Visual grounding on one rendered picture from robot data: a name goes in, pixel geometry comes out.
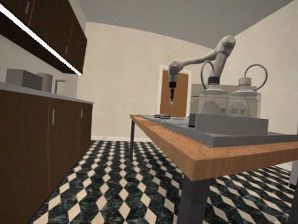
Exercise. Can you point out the translucent plastic bottle with grey cap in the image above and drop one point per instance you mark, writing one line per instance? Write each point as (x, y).
(244, 102)

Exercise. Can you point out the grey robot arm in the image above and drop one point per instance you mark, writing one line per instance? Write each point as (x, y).
(219, 54)

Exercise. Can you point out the translucent plastic bottle with black cap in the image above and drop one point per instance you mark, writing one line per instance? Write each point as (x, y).
(213, 101)

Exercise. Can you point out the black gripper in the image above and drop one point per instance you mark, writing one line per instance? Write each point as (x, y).
(172, 85)

